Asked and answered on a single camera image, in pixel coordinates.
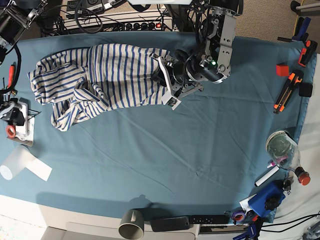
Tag grey ceramic mug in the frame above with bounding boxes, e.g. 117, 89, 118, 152
118, 209, 145, 240

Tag purple tape roll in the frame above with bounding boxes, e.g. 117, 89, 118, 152
231, 210, 246, 225

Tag red tape roll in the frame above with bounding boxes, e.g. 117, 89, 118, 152
5, 124, 16, 139

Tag blue white striped T-shirt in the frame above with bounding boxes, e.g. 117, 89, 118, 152
28, 43, 170, 132

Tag blue spring clamp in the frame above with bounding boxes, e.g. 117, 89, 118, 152
277, 17, 311, 43

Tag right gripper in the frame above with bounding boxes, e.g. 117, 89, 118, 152
0, 98, 25, 127

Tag white blister pack box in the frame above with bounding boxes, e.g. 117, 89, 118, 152
15, 101, 28, 137

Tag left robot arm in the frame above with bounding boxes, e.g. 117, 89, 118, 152
150, 0, 244, 110

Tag white paper roll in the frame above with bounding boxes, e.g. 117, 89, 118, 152
0, 145, 52, 182

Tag red handled screwdriver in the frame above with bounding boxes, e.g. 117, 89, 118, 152
7, 64, 17, 96

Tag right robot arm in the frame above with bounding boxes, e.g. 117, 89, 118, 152
0, 0, 47, 127

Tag orange black clamp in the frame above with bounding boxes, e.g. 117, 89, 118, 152
298, 40, 318, 67

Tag clear bottle red cap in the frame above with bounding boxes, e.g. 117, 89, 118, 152
265, 130, 311, 186

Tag white marker pen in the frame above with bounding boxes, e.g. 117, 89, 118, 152
254, 162, 280, 187

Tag blue box with knob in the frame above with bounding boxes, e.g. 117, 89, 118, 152
248, 180, 286, 218

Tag black square block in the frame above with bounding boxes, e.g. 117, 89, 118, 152
298, 82, 313, 98

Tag black power strip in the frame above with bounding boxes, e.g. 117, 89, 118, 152
102, 22, 173, 32

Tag blue clamp bottom edge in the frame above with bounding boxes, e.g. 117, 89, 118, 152
232, 223, 262, 240

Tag orange black utility knife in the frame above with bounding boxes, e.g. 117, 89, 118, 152
273, 69, 304, 114

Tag red cube block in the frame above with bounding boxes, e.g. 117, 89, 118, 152
276, 64, 290, 77

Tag black smartphone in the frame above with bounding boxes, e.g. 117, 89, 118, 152
150, 216, 190, 232

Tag teal table cloth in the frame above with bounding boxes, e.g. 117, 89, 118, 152
0, 31, 308, 218

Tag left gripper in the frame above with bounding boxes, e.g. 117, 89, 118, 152
149, 53, 204, 110

